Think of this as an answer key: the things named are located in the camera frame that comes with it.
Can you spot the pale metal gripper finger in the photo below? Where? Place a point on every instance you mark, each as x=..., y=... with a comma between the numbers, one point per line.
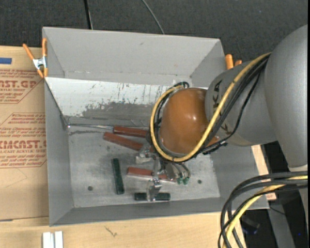
x=153, y=190
x=144, y=158

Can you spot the brown cardboard board red print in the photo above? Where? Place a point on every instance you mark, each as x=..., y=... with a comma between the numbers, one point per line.
x=18, y=179

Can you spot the grey metal bin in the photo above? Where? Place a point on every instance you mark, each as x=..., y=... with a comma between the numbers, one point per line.
x=93, y=172

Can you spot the dark green flat block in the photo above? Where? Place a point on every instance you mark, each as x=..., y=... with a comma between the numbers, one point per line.
x=117, y=177
x=140, y=196

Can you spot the red-brown flat block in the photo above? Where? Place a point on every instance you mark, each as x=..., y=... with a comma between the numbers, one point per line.
x=129, y=131
x=121, y=140
x=139, y=171

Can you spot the black cylinder on white bracket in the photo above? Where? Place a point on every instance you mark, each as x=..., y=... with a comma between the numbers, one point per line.
x=214, y=147

